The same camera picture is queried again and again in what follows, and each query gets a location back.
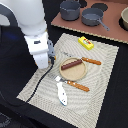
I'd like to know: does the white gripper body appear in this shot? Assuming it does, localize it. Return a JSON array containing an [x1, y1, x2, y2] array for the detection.
[[25, 32, 55, 69]]

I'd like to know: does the brown toy sausage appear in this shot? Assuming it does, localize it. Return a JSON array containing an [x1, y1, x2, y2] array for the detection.
[[61, 59, 82, 70]]

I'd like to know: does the yellow toy butter box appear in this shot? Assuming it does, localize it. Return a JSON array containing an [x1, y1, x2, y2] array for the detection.
[[78, 36, 94, 50]]

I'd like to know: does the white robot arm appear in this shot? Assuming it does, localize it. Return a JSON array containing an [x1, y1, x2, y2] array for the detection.
[[0, 0, 55, 69]]

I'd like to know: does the round wooden plate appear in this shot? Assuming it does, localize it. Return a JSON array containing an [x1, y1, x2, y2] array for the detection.
[[59, 57, 87, 81]]

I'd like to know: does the grey pot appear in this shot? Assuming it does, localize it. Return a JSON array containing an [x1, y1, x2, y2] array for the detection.
[[60, 0, 80, 21]]

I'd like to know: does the beige woven placemat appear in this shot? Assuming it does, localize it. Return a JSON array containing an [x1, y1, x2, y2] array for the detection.
[[16, 32, 120, 128]]

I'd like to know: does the brown toy stove board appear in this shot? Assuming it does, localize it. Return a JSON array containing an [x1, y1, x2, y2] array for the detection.
[[51, 0, 128, 43]]

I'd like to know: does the beige bowl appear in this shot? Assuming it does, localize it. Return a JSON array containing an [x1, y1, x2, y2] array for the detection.
[[121, 7, 128, 30]]

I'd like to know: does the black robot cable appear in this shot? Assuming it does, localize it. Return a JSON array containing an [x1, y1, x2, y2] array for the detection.
[[0, 59, 55, 108]]

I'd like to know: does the fork with wooden handle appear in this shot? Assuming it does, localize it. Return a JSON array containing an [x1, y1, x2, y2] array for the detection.
[[49, 73, 90, 92]]

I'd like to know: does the knife with wooden handle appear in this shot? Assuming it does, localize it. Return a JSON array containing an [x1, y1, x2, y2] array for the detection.
[[62, 52, 102, 65]]

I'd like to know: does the grey saucepan with handle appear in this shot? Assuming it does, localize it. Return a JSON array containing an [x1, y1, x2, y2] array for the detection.
[[81, 8, 109, 31]]

